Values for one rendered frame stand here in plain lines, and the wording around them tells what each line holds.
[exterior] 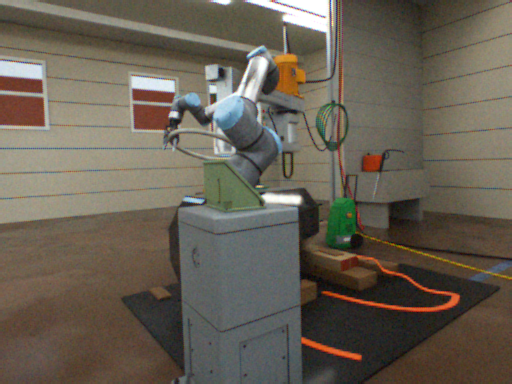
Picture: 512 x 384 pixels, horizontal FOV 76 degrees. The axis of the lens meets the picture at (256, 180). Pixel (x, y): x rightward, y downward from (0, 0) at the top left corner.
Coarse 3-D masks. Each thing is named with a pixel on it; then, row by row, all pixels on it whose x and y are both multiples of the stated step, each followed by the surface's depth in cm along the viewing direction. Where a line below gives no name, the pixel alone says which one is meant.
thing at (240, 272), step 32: (192, 224) 138; (224, 224) 121; (256, 224) 129; (288, 224) 138; (192, 256) 140; (224, 256) 122; (256, 256) 130; (288, 256) 139; (192, 288) 142; (224, 288) 122; (256, 288) 130; (288, 288) 139; (192, 320) 144; (224, 320) 122; (256, 320) 130; (288, 320) 140; (192, 352) 148; (224, 352) 123; (256, 352) 131; (288, 352) 140
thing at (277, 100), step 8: (264, 96) 266; (272, 96) 278; (280, 96) 292; (288, 96) 307; (296, 96) 319; (272, 104) 290; (280, 104) 293; (288, 104) 307; (296, 104) 320; (280, 112) 323; (288, 112) 320; (296, 112) 326; (304, 112) 338
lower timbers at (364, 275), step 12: (300, 264) 311; (312, 264) 298; (360, 264) 307; (372, 264) 299; (384, 264) 295; (396, 264) 295; (324, 276) 287; (336, 276) 277; (348, 276) 267; (360, 276) 262; (372, 276) 269; (360, 288) 260
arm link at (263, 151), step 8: (264, 128) 148; (264, 136) 143; (272, 136) 146; (256, 144) 141; (264, 144) 143; (272, 144) 146; (280, 144) 149; (240, 152) 145; (248, 152) 143; (256, 152) 143; (264, 152) 144; (272, 152) 147; (256, 160) 143; (264, 160) 145; (272, 160) 149; (264, 168) 146
